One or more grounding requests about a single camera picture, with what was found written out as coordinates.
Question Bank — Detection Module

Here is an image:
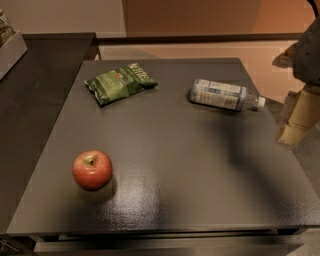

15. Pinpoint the red apple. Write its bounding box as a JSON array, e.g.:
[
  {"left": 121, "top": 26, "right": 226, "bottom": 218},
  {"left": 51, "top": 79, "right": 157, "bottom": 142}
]
[{"left": 72, "top": 150, "right": 113, "bottom": 191}]

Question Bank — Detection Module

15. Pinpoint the blue plastic water bottle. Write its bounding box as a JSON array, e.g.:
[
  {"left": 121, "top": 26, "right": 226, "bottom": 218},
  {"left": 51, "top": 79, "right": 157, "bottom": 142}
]
[{"left": 190, "top": 79, "right": 266, "bottom": 112}]

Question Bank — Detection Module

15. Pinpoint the green chips bag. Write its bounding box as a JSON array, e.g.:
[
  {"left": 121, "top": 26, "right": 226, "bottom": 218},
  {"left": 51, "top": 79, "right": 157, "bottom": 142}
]
[{"left": 84, "top": 63, "right": 158, "bottom": 106}]

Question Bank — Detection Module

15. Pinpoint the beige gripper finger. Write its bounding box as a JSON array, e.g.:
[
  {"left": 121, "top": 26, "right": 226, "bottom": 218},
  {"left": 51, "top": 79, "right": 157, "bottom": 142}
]
[
  {"left": 279, "top": 43, "right": 297, "bottom": 66},
  {"left": 276, "top": 84, "right": 320, "bottom": 146}
]

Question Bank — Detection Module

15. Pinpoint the grey box with items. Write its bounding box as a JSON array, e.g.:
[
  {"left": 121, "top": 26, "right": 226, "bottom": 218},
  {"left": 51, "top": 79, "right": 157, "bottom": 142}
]
[{"left": 0, "top": 9, "right": 28, "bottom": 80}]

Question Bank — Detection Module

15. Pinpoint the dark side table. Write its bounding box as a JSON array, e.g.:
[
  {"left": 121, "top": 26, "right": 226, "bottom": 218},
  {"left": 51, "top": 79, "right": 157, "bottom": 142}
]
[{"left": 0, "top": 32, "right": 98, "bottom": 236}]

